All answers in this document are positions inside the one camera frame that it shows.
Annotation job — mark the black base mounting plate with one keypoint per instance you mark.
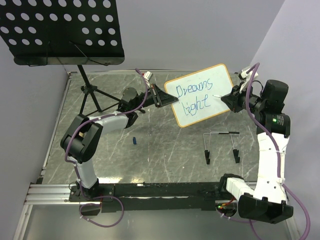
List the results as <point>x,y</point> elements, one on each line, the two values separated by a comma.
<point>206,196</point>

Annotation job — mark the black perforated music stand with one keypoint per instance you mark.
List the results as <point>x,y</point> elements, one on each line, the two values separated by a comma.
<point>62,32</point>

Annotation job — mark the aluminium rail frame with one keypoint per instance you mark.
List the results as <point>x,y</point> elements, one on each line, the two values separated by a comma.
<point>267,202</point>

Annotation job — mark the wire whiteboard easel stand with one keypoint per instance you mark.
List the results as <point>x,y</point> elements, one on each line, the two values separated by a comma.
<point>221,144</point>

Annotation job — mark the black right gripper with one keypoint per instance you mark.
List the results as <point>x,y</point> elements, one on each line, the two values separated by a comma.
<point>232,100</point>

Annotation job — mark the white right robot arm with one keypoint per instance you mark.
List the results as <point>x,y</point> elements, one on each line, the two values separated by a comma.
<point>267,202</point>

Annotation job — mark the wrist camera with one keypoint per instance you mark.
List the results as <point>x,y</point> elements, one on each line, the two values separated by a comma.
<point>244,75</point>
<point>147,76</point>

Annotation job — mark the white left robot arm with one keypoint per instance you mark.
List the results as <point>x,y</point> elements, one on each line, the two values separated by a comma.
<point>81,139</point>

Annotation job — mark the blue marker cap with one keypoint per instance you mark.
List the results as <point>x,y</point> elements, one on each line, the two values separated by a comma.
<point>134,140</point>

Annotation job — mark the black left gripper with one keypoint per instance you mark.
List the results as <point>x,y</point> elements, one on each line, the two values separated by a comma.
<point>162,98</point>

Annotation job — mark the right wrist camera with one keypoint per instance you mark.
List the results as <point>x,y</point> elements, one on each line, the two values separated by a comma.
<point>244,75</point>

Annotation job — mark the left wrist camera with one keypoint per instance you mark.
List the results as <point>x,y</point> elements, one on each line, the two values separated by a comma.
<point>147,76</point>

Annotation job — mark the yellow framed small whiteboard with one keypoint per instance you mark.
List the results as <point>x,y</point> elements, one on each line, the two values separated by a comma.
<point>195,94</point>

